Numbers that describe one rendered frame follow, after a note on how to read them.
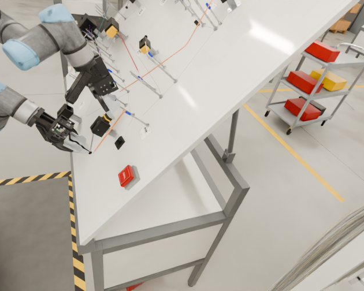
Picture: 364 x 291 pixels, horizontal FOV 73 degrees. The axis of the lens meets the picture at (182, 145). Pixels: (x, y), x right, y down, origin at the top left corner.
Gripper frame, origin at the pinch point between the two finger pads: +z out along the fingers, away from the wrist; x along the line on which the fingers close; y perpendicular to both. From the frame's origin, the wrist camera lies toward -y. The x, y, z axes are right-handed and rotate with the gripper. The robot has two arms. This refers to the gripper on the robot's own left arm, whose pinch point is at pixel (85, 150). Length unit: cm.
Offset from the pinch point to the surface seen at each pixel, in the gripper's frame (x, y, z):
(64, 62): 68, -59, -32
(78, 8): 242, -188, -77
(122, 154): 0.3, 13.3, 9.3
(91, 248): -28.9, -0.9, 18.6
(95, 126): 5.6, 8.9, -2.8
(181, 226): -9.6, 6.9, 46.6
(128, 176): -9.8, 23.7, 10.9
